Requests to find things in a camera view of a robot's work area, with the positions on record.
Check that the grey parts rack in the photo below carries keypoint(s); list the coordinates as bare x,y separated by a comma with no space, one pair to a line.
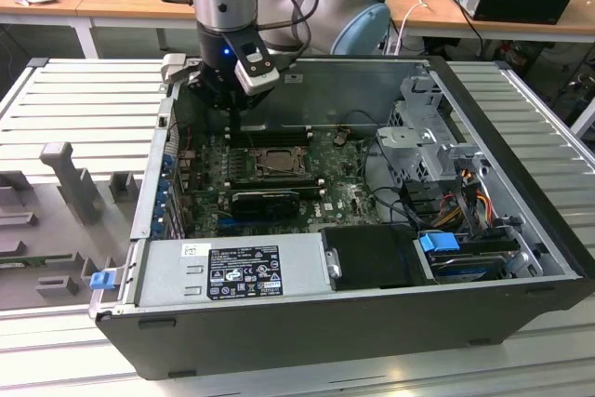
46,229

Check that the CPU socket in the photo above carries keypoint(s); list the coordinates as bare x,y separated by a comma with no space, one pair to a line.
256,174

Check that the black RAM slot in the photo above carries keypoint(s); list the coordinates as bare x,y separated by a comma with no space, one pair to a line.
279,133
279,140
276,190
274,182
279,144
279,136

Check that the black open PC case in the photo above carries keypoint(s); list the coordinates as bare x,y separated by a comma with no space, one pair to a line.
325,336

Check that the silver coin battery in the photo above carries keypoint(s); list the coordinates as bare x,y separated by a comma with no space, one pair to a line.
338,138

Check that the black plastic shroud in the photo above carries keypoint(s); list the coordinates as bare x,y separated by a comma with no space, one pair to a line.
367,255

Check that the green motherboard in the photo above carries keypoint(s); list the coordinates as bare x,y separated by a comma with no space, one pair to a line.
334,183

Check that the black graphics card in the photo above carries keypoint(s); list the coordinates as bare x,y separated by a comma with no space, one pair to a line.
265,204

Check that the silver drive cage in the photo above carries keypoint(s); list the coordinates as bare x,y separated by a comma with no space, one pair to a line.
409,136

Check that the green RAM stick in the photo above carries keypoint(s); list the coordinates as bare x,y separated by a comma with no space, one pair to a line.
37,261

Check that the silver green CPU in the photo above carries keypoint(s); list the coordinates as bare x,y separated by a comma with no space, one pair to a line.
281,161

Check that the grey power supply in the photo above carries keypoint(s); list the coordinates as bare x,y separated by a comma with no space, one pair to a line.
158,285

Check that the hard disk blue carrier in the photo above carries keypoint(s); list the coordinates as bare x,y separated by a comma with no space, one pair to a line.
437,248

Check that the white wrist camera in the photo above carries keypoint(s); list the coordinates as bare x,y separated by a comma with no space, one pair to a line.
255,71

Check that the blue case latch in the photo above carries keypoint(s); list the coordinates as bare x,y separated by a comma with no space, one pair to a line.
101,280

